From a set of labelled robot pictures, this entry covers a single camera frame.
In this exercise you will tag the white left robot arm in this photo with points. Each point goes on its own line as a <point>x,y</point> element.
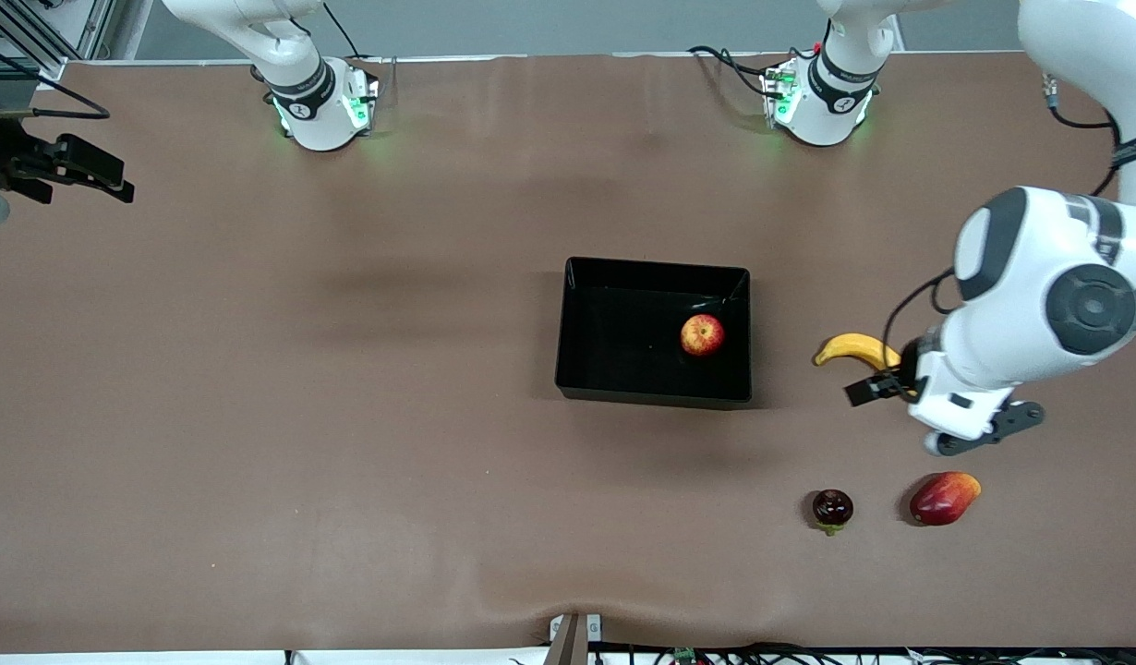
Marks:
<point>1021,277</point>

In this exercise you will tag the red yellow mango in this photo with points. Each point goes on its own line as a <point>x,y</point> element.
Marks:
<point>942,499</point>

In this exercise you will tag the red yellow apple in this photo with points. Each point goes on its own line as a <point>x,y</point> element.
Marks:
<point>702,335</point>

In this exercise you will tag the table cover cloth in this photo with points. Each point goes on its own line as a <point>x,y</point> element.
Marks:
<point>346,369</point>

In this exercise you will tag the black plastic box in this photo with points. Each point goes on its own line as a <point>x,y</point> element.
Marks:
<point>623,351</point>

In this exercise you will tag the dark purple mangosteen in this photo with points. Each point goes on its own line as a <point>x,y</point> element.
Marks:
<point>833,506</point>

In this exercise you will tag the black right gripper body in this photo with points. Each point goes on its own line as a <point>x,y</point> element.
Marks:
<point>5,158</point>

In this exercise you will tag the aluminium frame profile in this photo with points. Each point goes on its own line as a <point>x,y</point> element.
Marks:
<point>32,32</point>

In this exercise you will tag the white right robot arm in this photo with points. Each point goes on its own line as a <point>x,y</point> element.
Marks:
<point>314,111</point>

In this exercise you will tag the yellow banana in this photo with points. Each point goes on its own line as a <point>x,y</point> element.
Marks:
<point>850,346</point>

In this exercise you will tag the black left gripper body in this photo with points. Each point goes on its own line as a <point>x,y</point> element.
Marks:
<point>903,379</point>

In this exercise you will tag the grey metal bracket with post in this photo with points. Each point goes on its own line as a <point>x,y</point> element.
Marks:
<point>568,646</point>

